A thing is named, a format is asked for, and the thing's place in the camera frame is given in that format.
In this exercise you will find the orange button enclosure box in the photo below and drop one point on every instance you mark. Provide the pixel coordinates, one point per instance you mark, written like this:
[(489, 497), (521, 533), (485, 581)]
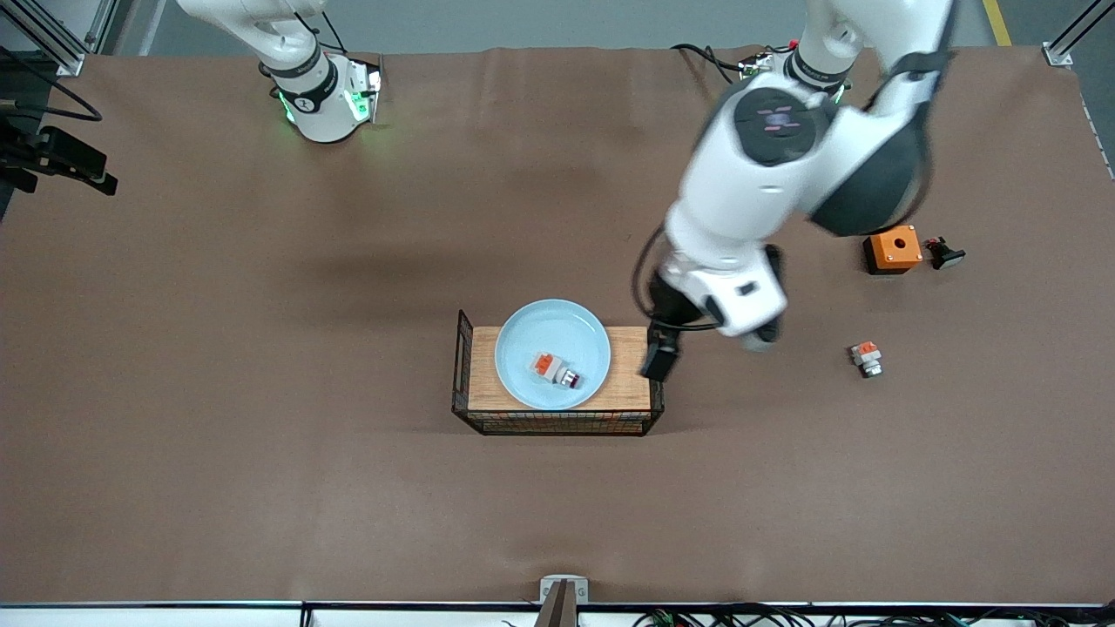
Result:
[(906, 254)]

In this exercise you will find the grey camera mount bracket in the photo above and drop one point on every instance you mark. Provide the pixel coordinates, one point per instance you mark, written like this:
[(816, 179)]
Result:
[(562, 610)]

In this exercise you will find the light blue round plate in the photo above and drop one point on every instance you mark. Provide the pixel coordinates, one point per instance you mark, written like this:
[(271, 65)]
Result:
[(540, 335)]

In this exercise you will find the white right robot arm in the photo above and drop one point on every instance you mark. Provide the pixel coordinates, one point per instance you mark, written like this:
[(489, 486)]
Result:
[(322, 104)]

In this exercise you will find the black mushroom push button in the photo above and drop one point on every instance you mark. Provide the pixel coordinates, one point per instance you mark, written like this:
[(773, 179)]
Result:
[(945, 257)]

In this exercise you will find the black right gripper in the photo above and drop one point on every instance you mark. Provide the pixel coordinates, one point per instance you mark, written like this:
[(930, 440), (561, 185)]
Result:
[(11, 145)]

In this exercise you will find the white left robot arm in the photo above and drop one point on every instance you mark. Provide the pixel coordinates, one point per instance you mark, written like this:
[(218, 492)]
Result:
[(749, 192)]

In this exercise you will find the orange white push button module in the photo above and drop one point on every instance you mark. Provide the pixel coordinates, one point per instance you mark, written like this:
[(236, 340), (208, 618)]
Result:
[(867, 357), (550, 367)]

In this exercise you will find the brown table cloth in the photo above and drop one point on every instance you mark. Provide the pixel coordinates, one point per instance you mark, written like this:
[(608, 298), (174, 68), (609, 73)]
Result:
[(261, 348)]

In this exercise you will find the aluminium frame post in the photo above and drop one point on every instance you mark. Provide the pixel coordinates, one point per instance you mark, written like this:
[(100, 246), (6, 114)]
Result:
[(70, 61), (1057, 54)]

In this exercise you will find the wooden board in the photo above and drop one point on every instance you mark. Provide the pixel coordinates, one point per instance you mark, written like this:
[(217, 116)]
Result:
[(625, 392)]

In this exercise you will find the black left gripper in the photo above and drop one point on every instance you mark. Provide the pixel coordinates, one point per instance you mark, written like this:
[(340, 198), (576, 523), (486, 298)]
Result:
[(670, 306)]

